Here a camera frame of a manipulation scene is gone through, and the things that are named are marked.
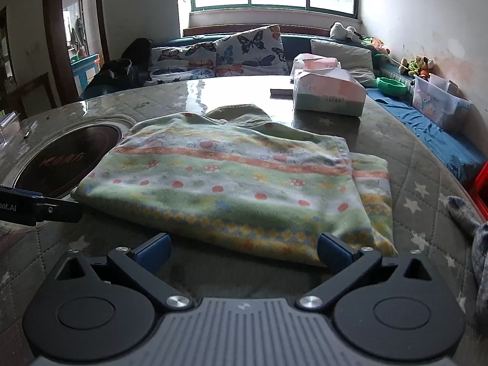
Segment patterned fleece jacket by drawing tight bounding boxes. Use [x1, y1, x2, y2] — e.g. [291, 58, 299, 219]
[72, 104, 399, 267]

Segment grey quilted star tablecloth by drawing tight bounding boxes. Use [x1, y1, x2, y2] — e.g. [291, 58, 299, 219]
[0, 74, 488, 366]

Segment hanging clothes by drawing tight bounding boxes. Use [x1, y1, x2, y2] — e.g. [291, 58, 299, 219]
[72, 17, 88, 50]

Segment grey knit cloth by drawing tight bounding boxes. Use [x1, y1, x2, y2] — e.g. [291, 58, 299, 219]
[447, 196, 488, 315]

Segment round black induction cooktop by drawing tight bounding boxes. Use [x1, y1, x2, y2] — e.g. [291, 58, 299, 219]
[11, 123, 124, 199]

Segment butterfly print pillow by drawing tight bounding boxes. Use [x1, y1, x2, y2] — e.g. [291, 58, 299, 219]
[215, 25, 290, 77]
[150, 42, 218, 71]
[147, 66, 216, 85]

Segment red plastic stool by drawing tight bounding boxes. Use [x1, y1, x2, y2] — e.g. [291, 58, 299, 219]
[463, 162, 488, 216]

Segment white plush toy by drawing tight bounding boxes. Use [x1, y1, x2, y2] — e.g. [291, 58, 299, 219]
[330, 22, 363, 42]

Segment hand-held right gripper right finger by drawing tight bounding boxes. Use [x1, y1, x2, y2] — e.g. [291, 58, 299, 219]
[295, 232, 434, 311]

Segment grey pillow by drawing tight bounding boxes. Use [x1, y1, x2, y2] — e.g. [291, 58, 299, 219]
[310, 39, 376, 88]

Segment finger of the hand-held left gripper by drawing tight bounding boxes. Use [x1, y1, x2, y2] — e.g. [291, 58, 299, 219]
[35, 196, 83, 226]

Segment blue cabinet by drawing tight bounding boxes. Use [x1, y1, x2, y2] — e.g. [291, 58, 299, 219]
[70, 53, 102, 92]

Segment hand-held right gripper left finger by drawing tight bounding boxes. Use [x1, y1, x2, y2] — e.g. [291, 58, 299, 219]
[57, 232, 193, 311]

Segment green bowl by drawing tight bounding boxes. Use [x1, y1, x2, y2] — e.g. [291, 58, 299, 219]
[375, 77, 408, 96]

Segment brown plush toy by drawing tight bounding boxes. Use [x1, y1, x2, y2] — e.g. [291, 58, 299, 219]
[398, 56, 435, 79]

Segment small tissue pack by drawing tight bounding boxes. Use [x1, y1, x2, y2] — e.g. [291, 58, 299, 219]
[292, 52, 342, 73]

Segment clear plastic container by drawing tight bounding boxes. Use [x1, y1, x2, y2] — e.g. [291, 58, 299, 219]
[0, 111, 20, 149]

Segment dark clothing pile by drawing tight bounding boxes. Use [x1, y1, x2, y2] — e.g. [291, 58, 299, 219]
[82, 38, 153, 98]

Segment clear plastic storage box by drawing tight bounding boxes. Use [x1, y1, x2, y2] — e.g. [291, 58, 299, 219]
[412, 74, 472, 134]

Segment large tissue pack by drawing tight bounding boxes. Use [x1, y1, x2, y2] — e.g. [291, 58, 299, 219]
[293, 68, 367, 117]

